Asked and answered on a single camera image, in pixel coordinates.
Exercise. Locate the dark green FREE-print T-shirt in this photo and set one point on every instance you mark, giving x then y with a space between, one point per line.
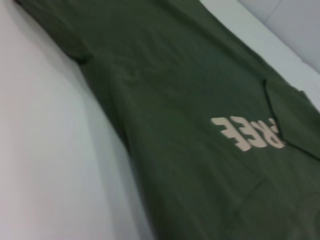
175 87

